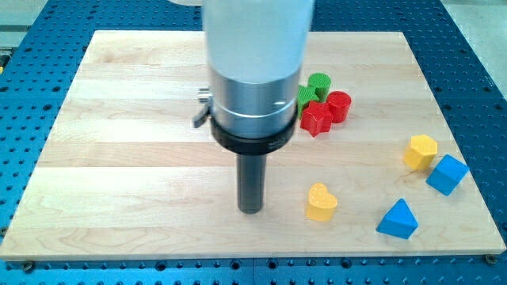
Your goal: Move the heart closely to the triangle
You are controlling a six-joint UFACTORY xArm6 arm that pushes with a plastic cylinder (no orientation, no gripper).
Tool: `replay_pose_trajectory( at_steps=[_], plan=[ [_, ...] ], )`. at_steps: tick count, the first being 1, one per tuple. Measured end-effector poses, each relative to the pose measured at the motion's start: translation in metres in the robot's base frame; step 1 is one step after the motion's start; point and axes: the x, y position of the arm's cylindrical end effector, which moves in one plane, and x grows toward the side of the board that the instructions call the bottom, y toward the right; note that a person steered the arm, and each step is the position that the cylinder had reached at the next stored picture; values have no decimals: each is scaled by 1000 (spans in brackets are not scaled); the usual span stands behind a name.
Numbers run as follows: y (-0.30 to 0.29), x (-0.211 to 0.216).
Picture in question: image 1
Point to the blue cube block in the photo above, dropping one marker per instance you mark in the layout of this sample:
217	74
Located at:
447	175

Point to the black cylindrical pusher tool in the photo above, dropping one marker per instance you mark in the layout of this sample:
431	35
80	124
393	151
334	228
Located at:
250	182

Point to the yellow hexagon block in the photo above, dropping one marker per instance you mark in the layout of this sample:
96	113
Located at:
420	152

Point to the red star block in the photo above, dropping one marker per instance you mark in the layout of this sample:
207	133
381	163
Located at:
316	118

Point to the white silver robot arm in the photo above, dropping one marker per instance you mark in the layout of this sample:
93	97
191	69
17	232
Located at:
255	52

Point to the green star block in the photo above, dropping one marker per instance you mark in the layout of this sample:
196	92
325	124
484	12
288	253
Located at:
304	97

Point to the green cylinder block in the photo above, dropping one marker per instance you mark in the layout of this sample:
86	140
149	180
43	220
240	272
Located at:
321	83

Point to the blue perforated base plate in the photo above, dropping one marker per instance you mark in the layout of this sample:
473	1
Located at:
40	72

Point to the yellow heart block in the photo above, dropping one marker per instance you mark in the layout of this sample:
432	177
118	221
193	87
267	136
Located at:
321	205

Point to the blue triangle block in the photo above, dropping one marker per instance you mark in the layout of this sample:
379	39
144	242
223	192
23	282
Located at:
399	221

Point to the light wooden board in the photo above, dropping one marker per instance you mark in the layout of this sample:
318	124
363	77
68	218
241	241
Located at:
125	176

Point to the red cylinder block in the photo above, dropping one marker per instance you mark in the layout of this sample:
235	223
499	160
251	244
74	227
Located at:
339	103

